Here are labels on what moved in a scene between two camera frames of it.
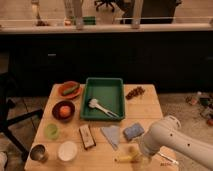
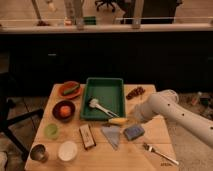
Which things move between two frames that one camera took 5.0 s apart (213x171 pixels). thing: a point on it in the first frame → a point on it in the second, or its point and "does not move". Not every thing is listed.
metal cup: (39, 152) does not move
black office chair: (111, 3) does not move
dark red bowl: (56, 111) does not move
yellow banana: (128, 157) → (117, 120)
